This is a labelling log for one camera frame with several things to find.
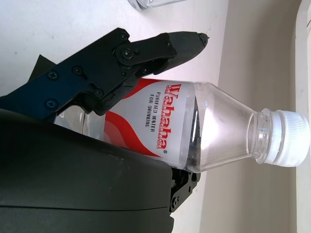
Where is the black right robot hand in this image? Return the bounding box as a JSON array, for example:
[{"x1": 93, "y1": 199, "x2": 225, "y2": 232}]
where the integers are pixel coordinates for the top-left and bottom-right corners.
[{"x1": 0, "y1": 27, "x2": 210, "y2": 233}]

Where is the clear water bottle white cap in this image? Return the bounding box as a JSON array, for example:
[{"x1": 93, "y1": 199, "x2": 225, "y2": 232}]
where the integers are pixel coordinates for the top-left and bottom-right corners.
[{"x1": 53, "y1": 78, "x2": 311, "y2": 175}]

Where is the clear plastic cup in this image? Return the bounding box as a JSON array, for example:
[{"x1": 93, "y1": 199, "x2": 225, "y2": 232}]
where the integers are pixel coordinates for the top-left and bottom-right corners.
[{"x1": 127, "y1": 0, "x2": 186, "y2": 11}]

